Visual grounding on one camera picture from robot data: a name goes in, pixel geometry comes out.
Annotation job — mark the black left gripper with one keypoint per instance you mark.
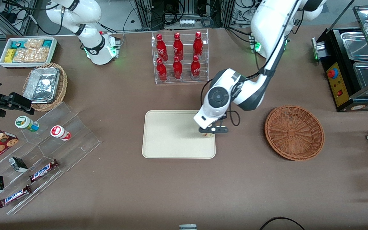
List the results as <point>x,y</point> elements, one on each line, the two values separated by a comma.
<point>223,117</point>

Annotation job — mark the sandwich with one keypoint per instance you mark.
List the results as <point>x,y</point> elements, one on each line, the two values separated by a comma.
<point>208,135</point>

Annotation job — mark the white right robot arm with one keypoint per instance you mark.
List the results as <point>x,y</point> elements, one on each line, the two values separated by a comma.
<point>85,12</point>

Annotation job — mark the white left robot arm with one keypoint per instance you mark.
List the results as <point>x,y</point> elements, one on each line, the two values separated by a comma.
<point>273,19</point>

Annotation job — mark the cream plastic tray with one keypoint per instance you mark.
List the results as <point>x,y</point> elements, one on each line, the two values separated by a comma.
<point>171,137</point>

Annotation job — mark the light wicker basket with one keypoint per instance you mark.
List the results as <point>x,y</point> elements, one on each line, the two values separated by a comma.
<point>61,86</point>

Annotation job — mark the brown wicker basket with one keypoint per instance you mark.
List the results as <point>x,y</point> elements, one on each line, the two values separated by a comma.
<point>294,132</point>

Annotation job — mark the green sunflower yogurt cup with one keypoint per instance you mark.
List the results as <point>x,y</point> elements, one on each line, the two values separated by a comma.
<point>26,123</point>

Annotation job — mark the aluminium foil container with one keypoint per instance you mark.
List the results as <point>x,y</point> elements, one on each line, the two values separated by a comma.
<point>42,84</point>

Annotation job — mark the yellow snack packet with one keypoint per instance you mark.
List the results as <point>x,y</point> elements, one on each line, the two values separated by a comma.
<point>10,55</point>

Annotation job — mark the clear acrylic bottle rack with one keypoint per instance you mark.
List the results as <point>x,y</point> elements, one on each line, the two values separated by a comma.
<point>203,76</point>

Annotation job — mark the clear rice cracker bag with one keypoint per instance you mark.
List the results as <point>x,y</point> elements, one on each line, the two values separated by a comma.
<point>30,55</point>
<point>34,43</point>

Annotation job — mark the red-lidded yogurt cup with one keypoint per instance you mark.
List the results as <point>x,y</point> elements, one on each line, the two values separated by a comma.
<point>59,132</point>

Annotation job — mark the teal snack packet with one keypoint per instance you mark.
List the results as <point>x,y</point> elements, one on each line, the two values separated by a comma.
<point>47,43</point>
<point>18,44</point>

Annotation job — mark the red cola bottle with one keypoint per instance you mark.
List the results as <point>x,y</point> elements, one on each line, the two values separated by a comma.
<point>178,46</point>
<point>161,70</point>
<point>198,44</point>
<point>177,68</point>
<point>195,67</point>
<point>161,46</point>

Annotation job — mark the white plastic snack bin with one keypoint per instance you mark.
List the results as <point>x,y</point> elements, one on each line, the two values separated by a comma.
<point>53,51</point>

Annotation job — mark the Snickers chocolate bar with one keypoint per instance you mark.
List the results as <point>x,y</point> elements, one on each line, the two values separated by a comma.
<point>14,196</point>
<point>43,171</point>

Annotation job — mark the clear acrylic tiered stand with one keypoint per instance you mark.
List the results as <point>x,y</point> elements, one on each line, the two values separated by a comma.
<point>75,140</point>

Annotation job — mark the small grey device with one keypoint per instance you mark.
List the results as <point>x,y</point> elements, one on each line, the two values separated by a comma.
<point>187,227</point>

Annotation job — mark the white power strip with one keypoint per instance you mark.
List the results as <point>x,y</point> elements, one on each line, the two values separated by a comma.
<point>187,22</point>

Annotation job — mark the red round knob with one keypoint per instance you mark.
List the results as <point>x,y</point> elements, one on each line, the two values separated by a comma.
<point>332,73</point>

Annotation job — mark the black food warmer cabinet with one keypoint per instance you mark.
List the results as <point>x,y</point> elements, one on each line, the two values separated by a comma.
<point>337,83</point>

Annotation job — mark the red rocker switch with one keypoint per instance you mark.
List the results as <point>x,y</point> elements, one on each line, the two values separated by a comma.
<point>340,93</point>

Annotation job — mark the aluminium frame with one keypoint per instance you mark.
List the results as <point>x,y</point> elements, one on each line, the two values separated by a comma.
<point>145,12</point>

